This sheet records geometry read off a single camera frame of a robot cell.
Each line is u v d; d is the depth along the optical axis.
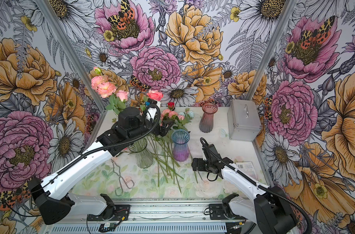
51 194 0.39
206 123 1.00
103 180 0.84
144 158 0.87
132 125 0.52
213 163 0.66
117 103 0.67
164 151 0.96
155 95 0.69
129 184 0.84
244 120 0.95
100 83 0.65
